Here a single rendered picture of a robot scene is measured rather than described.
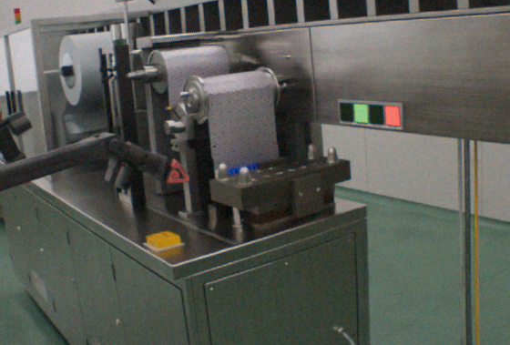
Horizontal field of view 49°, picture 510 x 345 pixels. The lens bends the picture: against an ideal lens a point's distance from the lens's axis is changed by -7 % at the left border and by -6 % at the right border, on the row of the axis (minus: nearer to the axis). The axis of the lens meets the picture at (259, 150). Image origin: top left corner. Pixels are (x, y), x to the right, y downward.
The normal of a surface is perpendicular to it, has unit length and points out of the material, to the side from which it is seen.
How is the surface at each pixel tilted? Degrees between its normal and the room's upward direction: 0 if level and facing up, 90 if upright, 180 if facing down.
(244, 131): 90
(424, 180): 90
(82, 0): 90
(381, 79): 90
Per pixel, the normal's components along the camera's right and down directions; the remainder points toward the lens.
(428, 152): -0.81, 0.18
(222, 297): 0.58, 0.11
